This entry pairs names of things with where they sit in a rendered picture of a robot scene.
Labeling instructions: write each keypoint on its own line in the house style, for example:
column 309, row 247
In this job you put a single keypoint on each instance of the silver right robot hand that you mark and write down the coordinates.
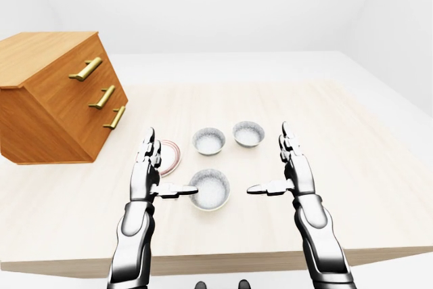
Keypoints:
column 299, row 174

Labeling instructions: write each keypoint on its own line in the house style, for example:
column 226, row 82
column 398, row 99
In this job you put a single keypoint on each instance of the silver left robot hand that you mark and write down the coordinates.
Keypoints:
column 141, row 180

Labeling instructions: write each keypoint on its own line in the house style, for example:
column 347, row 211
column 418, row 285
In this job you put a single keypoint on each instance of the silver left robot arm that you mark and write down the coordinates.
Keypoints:
column 132, row 245

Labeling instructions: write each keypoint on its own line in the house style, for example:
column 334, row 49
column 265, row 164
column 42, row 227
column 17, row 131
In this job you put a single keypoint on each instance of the grey patterned bowl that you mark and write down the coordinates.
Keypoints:
column 248, row 134
column 210, row 189
column 208, row 141

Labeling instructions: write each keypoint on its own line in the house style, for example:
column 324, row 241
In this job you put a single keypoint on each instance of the white plate with red rings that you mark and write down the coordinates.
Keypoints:
column 169, row 158

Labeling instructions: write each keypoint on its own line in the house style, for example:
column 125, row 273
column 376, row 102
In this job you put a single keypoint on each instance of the wooden drawer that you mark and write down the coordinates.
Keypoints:
column 76, row 65
column 101, row 126
column 91, row 99

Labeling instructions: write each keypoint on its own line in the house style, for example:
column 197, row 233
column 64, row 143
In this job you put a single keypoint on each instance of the small dark rounded shape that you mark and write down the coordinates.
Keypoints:
column 200, row 285
column 244, row 284

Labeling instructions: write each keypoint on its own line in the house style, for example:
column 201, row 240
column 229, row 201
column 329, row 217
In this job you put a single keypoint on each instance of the wooden cabinet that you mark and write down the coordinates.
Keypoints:
column 40, row 106

